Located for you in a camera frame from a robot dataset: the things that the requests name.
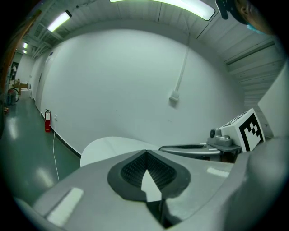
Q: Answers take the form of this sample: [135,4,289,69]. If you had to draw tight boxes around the white floor cable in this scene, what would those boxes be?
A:
[53,129,61,182]

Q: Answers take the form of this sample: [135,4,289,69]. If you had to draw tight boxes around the red and black cable reel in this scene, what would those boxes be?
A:
[8,88,21,106]

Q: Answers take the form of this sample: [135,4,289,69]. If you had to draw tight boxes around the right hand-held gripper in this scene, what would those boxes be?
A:
[159,108,266,159]

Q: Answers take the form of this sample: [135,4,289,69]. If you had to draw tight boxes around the red fire extinguisher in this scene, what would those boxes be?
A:
[44,109,52,133]

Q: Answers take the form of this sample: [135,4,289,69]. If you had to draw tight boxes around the white wall conduit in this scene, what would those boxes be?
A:
[175,33,190,92]

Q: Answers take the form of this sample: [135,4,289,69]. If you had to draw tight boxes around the white round table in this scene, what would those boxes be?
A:
[80,136,162,203]

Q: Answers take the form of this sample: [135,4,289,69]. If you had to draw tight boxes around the person's face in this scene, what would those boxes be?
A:
[215,0,275,36]

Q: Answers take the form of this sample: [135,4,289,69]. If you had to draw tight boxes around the cardboard boxes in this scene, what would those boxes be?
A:
[13,78,30,95]

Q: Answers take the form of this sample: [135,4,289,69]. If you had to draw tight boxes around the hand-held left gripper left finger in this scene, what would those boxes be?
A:
[33,150,148,228]

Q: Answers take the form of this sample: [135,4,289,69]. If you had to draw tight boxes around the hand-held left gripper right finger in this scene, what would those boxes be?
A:
[146,150,234,229]

